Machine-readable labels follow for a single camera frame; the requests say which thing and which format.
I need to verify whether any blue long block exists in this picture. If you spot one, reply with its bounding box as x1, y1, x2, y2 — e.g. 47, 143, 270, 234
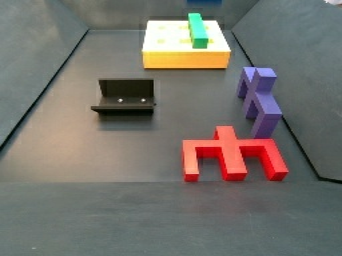
186, 0, 222, 5

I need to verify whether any yellow slotted board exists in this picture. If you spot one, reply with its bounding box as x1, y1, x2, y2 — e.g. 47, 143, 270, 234
142, 20, 231, 69

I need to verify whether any red cross-shaped block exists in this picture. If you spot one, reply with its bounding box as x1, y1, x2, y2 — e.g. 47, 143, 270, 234
182, 126, 289, 182

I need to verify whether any black angled holder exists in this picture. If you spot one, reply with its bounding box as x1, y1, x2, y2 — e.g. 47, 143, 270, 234
91, 78, 155, 113

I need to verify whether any purple cross-shaped block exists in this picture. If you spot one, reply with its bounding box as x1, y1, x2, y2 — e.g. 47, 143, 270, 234
237, 67, 282, 138

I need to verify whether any green long block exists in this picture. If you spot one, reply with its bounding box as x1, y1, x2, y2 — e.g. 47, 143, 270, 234
189, 13, 209, 49

